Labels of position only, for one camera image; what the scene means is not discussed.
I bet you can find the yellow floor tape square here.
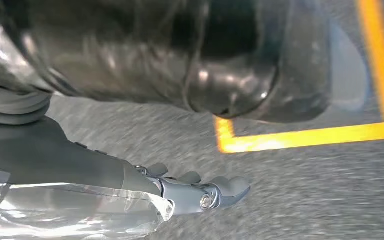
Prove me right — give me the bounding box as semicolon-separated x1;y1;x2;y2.
213;0;384;155

